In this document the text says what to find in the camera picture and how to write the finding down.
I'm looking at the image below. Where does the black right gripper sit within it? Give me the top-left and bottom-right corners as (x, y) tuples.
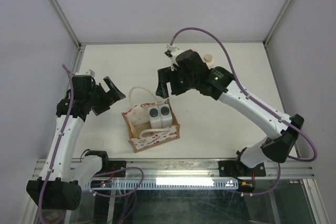
(156, 65), (197, 98)

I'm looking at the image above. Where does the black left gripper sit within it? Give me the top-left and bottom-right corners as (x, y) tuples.
(86, 77), (125, 115)

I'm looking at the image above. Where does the slotted cable duct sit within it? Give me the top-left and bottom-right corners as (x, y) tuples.
(91, 177), (238, 190)

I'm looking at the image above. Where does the white frosted rectangular bottle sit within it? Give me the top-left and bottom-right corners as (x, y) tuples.
(148, 105), (162, 129)

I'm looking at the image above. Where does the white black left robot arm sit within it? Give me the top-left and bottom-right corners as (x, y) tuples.
(26, 74), (125, 210)

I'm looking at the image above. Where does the cream bottle with round cap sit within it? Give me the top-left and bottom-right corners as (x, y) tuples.
(203, 54), (215, 69)

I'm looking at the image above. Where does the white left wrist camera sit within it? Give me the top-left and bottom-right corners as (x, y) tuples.
(75, 69), (95, 78)

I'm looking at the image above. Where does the aluminium mounting rail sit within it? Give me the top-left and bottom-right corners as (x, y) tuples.
(33, 157), (316, 183)

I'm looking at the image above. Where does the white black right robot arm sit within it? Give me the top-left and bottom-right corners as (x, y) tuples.
(155, 47), (304, 177)

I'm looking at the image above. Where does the aluminium enclosure frame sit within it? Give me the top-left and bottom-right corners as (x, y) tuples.
(18, 0), (329, 224)

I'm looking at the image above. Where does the burlap cat print canvas bag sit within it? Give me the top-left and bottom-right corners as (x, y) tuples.
(122, 86), (181, 153)

